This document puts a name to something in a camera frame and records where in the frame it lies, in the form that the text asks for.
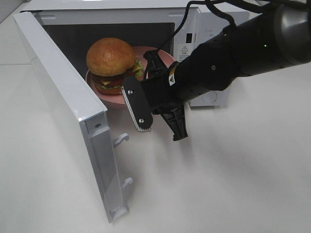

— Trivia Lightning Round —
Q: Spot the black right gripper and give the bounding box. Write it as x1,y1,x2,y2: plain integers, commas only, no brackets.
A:
141,50,192,141

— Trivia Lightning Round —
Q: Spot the round white door release button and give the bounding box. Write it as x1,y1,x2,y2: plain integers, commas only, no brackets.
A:
202,91,218,104

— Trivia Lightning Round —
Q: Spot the pink plate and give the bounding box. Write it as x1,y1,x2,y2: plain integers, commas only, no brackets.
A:
85,46,175,109

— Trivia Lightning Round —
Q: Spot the burger with sesame-free bun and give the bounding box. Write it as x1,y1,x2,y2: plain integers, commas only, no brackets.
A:
86,37,144,95

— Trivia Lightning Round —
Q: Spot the white microwave door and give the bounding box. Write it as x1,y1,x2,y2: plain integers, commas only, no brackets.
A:
14,12,133,222

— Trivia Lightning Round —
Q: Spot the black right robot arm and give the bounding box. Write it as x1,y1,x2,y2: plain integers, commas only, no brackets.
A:
133,0,311,140

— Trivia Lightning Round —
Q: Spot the white microwave oven body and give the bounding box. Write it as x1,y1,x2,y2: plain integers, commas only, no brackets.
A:
19,0,227,78

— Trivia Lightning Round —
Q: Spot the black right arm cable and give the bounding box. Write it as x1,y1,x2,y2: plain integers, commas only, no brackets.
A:
143,0,268,81

